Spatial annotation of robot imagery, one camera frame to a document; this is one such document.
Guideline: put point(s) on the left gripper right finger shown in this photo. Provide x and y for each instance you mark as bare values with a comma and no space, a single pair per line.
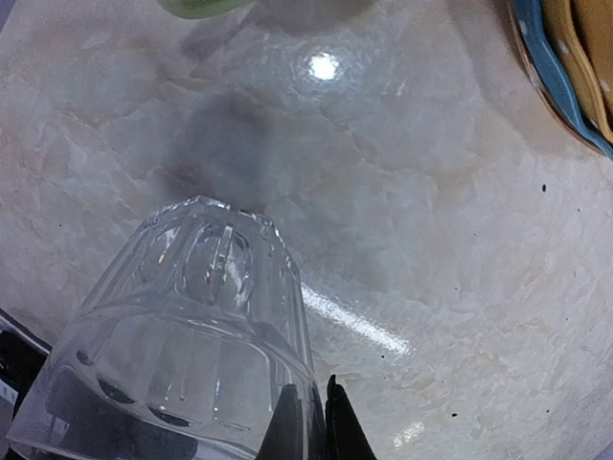
346,439

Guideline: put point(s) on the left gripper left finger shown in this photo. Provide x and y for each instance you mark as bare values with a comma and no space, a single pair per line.
284,438

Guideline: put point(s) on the clear glass cup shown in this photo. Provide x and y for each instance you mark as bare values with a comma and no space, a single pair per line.
181,350

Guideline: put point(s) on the pale green mug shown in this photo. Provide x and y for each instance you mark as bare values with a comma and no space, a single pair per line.
199,9

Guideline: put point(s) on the yellow polka dot plate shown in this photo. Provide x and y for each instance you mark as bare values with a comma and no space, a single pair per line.
595,28
561,29

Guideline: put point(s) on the blue polka dot plate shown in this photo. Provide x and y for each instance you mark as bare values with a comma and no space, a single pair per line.
555,81

